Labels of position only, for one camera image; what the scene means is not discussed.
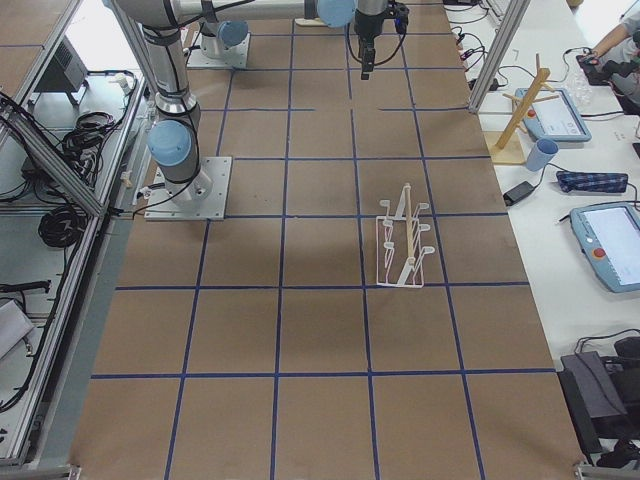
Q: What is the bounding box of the blue teach pendant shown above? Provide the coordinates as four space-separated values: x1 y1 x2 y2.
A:
569 202 639 293
523 88 592 143

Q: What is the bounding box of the blue teach pendant far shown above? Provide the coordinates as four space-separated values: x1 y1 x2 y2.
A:
523 88 592 143

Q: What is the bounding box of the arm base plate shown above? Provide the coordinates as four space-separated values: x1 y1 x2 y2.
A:
187 35 251 70
143 156 232 221

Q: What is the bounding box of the blue plaid pencil case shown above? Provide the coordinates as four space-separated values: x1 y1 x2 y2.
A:
556 171 628 193

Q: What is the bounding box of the white wire cup rack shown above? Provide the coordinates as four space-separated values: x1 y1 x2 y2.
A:
375 183 435 289

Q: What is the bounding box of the wooden mug tree stand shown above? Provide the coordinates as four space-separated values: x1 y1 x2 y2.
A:
484 55 559 166

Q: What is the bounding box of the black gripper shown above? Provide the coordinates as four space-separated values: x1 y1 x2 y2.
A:
355 22 382 80

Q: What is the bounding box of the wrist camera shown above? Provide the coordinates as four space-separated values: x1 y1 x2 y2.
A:
389 0 409 35

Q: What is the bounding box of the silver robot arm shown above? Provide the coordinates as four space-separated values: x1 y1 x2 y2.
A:
148 19 394 217
200 21 249 59

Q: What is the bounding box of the blue teach pendant near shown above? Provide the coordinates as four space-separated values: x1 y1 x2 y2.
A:
569 202 639 293

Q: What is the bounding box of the blue cup on desk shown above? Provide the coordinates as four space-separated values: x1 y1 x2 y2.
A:
525 138 559 172

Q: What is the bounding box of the black power adapter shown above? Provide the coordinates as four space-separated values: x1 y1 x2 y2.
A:
503 181 536 207

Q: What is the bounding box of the aluminium frame post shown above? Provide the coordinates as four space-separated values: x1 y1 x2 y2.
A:
468 0 530 114

